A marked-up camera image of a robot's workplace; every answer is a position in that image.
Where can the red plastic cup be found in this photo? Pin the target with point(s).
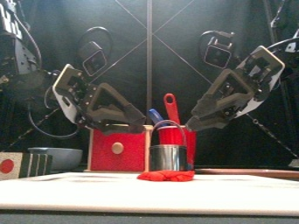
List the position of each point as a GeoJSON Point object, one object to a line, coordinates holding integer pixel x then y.
{"type": "Point", "coordinates": [170, 137]}

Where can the grey vertical frame pole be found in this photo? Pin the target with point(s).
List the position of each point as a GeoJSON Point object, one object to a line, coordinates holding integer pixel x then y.
{"type": "Point", "coordinates": [148, 73]}

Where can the red plastic utensil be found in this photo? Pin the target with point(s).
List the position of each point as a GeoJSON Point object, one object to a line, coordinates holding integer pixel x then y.
{"type": "Point", "coordinates": [172, 112]}

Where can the red play dough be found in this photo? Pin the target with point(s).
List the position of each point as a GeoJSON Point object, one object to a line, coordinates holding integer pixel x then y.
{"type": "Point", "coordinates": [166, 176]}

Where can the red drawer with wooden knob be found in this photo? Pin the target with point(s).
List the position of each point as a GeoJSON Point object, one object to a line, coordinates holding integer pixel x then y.
{"type": "Point", "coordinates": [104, 157]}

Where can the round metal dough cutter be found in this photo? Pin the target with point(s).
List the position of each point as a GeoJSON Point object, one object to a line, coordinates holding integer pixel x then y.
{"type": "Point", "coordinates": [166, 159]}

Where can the blue-grey bowl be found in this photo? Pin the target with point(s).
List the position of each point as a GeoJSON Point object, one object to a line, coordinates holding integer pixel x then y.
{"type": "Point", "coordinates": [64, 157]}

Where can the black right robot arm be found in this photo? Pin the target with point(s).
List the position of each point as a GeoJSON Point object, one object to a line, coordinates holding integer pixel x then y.
{"type": "Point", "coordinates": [291, 58]}

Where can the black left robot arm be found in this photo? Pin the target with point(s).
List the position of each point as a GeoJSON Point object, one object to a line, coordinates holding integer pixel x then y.
{"type": "Point", "coordinates": [17, 55]}

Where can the white cutting board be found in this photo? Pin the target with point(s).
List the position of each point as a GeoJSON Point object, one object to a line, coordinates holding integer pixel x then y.
{"type": "Point", "coordinates": [146, 195]}

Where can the blue plastic utensil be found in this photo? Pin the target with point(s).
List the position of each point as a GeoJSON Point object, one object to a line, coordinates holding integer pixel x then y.
{"type": "Point", "coordinates": [154, 116]}

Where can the white block with red dot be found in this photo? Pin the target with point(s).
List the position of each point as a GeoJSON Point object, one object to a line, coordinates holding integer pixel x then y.
{"type": "Point", "coordinates": [18, 166]}

